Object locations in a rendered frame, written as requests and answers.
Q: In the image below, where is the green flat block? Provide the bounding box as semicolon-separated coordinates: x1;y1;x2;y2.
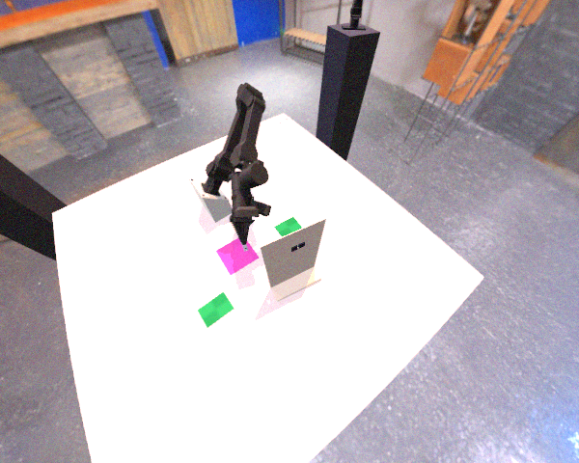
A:
275;217;302;237

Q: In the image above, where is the magenta square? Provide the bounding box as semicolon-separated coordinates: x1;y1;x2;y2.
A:
216;238;259;276

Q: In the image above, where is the green square marker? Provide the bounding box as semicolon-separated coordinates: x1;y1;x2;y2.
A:
197;291;234;327

